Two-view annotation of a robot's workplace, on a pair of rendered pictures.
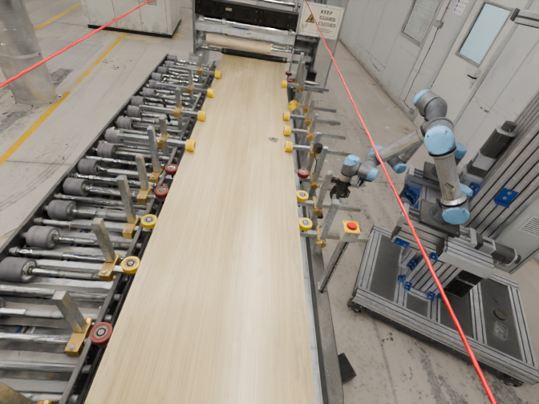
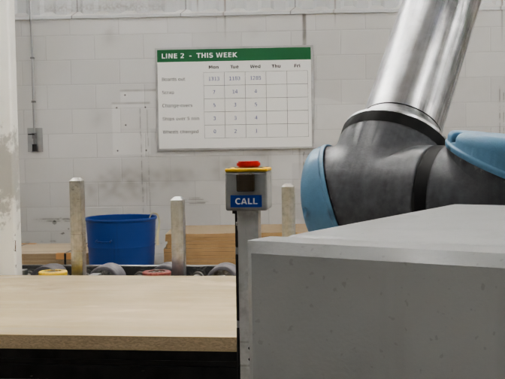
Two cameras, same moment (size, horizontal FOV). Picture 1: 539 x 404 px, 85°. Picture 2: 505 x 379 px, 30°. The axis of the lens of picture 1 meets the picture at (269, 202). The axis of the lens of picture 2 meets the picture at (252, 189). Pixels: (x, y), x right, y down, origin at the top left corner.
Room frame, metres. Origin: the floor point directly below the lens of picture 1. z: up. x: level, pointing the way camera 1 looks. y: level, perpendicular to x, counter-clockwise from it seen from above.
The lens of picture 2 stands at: (1.35, -1.91, 1.27)
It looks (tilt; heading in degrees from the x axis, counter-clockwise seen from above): 3 degrees down; 105
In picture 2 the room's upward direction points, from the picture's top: 1 degrees counter-clockwise
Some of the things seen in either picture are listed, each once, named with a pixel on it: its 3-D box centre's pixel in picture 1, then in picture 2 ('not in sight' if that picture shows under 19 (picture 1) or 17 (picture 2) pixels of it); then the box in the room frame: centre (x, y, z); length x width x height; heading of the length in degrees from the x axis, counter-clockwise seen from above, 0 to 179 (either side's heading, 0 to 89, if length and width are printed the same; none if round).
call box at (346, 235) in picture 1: (349, 232); (249, 190); (0.94, -0.38, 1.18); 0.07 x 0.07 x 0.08; 7
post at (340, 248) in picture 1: (332, 265); (249, 341); (0.93, -0.38, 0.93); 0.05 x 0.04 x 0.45; 7
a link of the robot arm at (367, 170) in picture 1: (367, 171); not in sight; (1.41, -0.51, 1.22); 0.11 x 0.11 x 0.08; 71
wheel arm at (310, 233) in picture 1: (333, 236); not in sight; (1.25, -0.43, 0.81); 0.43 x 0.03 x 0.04; 97
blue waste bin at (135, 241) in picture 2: not in sight; (123, 260); (-1.44, 4.76, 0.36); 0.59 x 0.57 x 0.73; 103
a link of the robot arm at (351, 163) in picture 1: (350, 165); not in sight; (1.42, -0.41, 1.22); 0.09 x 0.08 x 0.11; 71
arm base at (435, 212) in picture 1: (444, 210); not in sight; (1.36, -1.01, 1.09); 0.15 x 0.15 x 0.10
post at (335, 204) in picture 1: (324, 230); not in sight; (1.19, -0.35, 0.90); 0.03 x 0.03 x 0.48; 7
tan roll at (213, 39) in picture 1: (255, 46); not in sight; (3.96, 0.54, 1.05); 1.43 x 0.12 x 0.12; 97
